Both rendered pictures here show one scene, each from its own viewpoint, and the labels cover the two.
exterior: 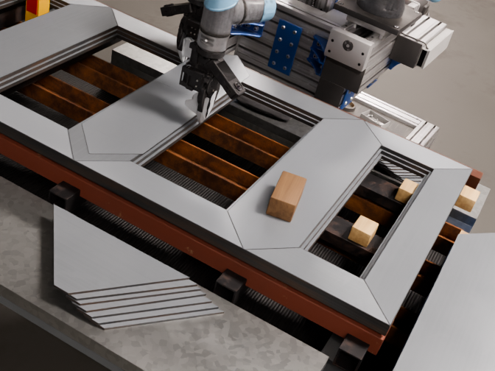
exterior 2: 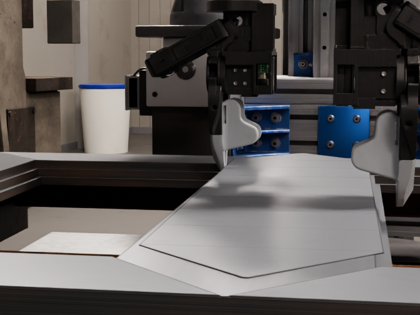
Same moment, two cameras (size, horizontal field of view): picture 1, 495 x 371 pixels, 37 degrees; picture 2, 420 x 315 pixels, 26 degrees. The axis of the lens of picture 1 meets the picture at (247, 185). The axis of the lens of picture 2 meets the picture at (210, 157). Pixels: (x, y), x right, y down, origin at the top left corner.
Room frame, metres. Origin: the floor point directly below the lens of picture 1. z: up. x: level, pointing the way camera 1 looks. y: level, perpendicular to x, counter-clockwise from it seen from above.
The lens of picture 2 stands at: (0.83, 0.49, 0.99)
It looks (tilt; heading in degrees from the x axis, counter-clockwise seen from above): 6 degrees down; 350
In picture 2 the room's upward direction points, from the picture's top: straight up
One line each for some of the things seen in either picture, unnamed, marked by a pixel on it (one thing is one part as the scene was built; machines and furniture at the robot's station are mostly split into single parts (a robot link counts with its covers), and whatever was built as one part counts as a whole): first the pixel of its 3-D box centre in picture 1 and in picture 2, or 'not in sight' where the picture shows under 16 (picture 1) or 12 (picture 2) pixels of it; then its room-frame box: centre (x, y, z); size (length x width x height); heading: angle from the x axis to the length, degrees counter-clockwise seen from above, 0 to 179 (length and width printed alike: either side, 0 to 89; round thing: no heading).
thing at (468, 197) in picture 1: (466, 198); not in sight; (1.71, -0.58, 0.79); 0.06 x 0.05 x 0.04; 161
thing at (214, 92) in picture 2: (183, 35); (217, 99); (1.94, 0.29, 0.93); 0.05 x 0.02 x 0.09; 161
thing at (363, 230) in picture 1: (363, 231); not in sight; (1.44, -0.30, 0.79); 0.06 x 0.05 x 0.04; 161
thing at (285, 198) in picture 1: (286, 196); not in sight; (1.39, -0.09, 0.87); 0.12 x 0.06 x 0.05; 172
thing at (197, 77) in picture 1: (204, 68); (380, 47); (1.66, 0.18, 0.99); 0.09 x 0.08 x 0.12; 71
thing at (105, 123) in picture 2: not in sight; (105, 118); (10.21, -0.04, 0.35); 0.55 x 0.55 x 0.70
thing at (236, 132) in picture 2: (188, 52); (235, 135); (1.94, 0.27, 0.89); 0.06 x 0.03 x 0.09; 71
